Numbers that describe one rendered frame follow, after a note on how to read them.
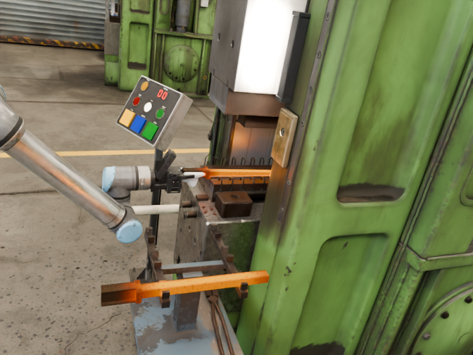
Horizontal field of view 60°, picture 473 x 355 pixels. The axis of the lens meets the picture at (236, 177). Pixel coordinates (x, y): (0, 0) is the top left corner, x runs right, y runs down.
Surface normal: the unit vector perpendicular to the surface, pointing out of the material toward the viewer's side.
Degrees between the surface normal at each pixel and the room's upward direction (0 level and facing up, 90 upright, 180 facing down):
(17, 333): 0
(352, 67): 89
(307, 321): 90
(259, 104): 90
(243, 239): 90
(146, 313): 0
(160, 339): 0
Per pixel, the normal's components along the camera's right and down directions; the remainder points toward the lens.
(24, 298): 0.15, -0.89
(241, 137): 0.34, 0.45
